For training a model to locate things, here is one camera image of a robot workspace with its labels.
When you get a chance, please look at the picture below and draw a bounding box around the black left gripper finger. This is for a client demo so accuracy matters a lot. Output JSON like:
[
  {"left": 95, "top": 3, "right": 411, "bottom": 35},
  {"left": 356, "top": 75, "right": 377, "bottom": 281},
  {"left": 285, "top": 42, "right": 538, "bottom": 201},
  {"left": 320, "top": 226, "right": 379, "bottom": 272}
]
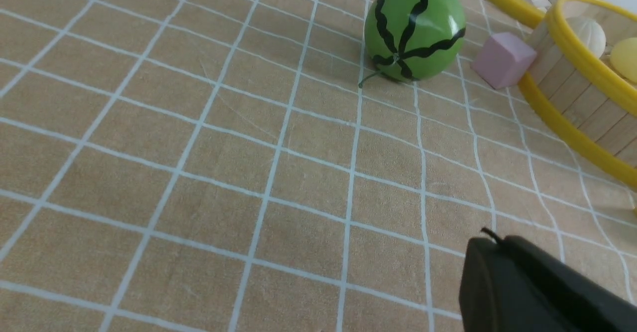
[{"left": 459, "top": 227, "right": 637, "bottom": 332}]

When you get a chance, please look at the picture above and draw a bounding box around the yellow bun front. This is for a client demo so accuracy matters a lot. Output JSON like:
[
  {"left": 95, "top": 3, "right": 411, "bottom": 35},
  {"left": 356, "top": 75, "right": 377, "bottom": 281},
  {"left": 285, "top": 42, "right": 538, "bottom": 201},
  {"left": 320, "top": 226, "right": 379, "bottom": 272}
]
[{"left": 610, "top": 37, "right": 637, "bottom": 84}]

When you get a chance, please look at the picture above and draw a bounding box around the white bun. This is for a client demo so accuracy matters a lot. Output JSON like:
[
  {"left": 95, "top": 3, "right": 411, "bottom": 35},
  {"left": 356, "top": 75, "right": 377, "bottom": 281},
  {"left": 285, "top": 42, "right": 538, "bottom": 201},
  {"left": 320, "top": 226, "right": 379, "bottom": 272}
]
[{"left": 566, "top": 16, "right": 607, "bottom": 58}]

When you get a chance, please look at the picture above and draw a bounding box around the bamboo steamer tray yellow rim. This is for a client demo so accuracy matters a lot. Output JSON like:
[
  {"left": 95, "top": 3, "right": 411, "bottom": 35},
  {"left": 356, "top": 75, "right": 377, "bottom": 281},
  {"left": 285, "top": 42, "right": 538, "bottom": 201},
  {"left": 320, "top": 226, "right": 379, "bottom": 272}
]
[{"left": 518, "top": 0, "right": 637, "bottom": 189}]

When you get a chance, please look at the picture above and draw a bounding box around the pink wooden cube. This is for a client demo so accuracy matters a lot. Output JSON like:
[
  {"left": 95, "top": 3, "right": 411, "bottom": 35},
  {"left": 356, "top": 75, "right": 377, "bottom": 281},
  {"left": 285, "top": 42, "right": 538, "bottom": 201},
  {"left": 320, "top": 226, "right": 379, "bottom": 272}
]
[{"left": 470, "top": 32, "right": 537, "bottom": 90}]

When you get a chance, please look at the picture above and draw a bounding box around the green toy watermelon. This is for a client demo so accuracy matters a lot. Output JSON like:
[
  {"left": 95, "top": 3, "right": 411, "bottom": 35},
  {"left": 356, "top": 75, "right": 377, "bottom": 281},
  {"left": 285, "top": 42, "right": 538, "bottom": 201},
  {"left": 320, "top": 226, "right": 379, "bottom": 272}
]
[{"left": 363, "top": 0, "right": 466, "bottom": 83}]

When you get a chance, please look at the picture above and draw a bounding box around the checkered orange tablecloth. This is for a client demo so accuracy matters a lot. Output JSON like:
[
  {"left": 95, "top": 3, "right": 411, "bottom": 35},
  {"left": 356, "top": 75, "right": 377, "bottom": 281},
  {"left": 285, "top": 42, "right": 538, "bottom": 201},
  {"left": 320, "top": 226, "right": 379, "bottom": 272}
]
[{"left": 1, "top": 0, "right": 636, "bottom": 332}]

